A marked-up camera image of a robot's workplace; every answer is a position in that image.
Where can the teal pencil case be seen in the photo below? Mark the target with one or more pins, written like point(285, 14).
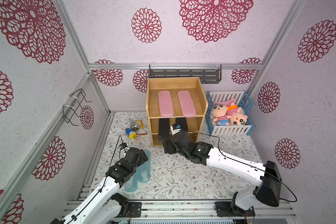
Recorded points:
point(144, 169)
point(131, 185)

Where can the pink plush pig toy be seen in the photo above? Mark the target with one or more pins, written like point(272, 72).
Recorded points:
point(219, 112)

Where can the blue white toy crate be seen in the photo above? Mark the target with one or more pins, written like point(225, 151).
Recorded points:
point(242, 100)

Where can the blue yellow keychain toy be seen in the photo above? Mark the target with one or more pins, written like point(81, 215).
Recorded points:
point(133, 135)

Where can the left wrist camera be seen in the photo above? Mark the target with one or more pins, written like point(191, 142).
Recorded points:
point(123, 147)

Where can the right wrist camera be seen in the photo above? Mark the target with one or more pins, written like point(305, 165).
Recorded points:
point(175, 128)

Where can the grey wall-mounted rack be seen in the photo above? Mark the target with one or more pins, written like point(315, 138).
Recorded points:
point(211, 76)

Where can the pink pencil case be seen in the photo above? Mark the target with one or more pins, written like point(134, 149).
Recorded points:
point(165, 104)
point(187, 104)

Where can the orange striped plush toy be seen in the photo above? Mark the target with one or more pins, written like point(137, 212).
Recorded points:
point(236, 115)

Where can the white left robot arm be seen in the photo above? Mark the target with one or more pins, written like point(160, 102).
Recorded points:
point(105, 202)

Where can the aluminium frame rails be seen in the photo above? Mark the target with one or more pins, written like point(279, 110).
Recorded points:
point(49, 49)

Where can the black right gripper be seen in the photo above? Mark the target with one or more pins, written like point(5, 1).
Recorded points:
point(171, 146)

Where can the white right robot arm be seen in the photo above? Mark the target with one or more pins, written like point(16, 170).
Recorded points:
point(265, 179)

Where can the grey plush keychain toy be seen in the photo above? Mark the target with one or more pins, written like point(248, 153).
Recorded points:
point(136, 125)

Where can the wooden three-tier shelf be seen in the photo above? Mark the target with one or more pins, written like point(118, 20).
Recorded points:
point(174, 85)

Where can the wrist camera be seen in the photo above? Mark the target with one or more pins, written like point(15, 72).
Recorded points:
point(123, 147)
point(175, 128)

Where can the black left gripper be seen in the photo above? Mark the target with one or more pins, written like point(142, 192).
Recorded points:
point(141, 159)

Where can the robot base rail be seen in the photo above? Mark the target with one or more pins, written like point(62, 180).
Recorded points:
point(205, 211)

